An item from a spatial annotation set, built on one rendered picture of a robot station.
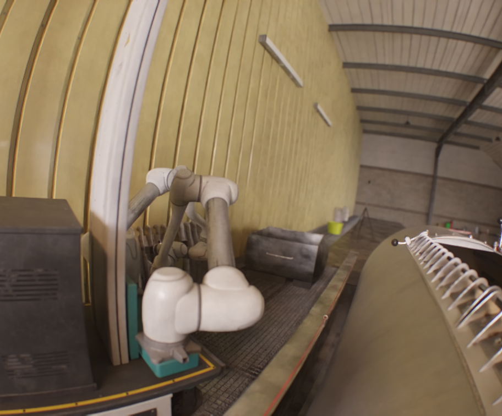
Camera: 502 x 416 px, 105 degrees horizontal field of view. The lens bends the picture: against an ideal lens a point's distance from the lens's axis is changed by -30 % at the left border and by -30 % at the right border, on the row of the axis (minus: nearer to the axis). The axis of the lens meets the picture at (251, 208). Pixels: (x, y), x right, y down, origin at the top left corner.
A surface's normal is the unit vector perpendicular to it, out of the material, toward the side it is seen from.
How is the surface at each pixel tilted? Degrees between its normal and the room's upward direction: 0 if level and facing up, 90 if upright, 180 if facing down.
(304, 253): 90
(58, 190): 90
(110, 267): 90
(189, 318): 92
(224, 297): 40
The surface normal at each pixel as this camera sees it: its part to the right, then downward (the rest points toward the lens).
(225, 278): 0.18, -0.78
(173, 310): 0.46, 0.11
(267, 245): -0.30, 0.01
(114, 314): 0.68, 0.15
